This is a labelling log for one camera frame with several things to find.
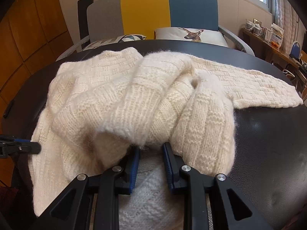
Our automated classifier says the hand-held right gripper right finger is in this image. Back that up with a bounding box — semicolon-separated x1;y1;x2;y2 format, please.
162;142;275;230

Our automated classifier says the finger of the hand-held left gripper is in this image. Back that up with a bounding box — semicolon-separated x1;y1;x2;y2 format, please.
0;135;41;159

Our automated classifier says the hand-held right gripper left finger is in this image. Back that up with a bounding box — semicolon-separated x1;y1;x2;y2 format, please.
31;147;141;230

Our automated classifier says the cream knit sweater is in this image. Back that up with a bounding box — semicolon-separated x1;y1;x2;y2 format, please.
30;47;304;230

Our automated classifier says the geometric pattern cushion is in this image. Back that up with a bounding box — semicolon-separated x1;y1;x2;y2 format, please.
83;34;147;51

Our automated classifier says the white deer print cushion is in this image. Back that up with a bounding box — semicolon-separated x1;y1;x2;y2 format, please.
154;27;228;48

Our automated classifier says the wooden side table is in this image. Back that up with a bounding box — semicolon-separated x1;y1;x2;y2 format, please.
241;27;307;77

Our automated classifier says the grey yellow blue sofa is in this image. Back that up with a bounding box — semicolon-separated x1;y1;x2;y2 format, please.
56;0;255;61

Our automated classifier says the blue chair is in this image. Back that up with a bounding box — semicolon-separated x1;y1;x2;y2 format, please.
290;41;307;65

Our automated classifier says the white lace curtain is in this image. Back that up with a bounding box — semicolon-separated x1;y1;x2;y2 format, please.
275;0;301;53

